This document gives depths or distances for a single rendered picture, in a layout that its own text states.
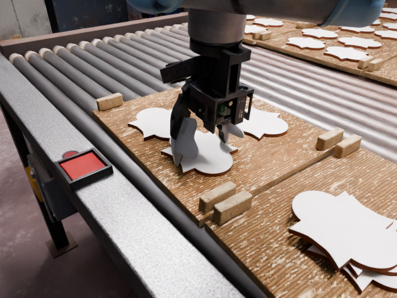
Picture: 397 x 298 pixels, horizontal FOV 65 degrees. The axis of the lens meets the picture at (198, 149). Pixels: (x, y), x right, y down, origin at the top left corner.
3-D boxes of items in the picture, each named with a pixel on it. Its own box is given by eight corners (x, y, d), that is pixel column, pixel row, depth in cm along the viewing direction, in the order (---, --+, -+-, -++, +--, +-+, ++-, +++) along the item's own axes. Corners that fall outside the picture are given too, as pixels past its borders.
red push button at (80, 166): (74, 187, 52) (72, 180, 52) (61, 169, 56) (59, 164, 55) (107, 172, 56) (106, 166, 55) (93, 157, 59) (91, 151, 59)
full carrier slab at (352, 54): (359, 75, 93) (363, 61, 90) (255, 45, 119) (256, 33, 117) (409, 52, 111) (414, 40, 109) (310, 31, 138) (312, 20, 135)
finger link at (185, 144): (179, 181, 48) (202, 128, 45) (159, 161, 52) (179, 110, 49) (194, 181, 50) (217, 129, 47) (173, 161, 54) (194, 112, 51)
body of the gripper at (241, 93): (210, 139, 44) (217, 55, 37) (177, 112, 50) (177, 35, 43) (250, 123, 48) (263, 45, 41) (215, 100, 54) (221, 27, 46)
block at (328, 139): (322, 152, 57) (325, 139, 56) (313, 148, 58) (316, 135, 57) (341, 142, 60) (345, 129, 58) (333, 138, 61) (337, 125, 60)
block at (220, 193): (205, 216, 44) (205, 202, 42) (197, 209, 45) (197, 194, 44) (237, 199, 47) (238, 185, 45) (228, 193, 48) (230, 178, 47)
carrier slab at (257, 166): (198, 228, 44) (198, 220, 43) (93, 116, 72) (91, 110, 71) (343, 147, 61) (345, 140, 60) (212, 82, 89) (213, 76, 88)
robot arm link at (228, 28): (176, 0, 40) (225, -6, 44) (176, 36, 43) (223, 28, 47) (213, 15, 35) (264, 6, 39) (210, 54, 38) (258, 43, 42)
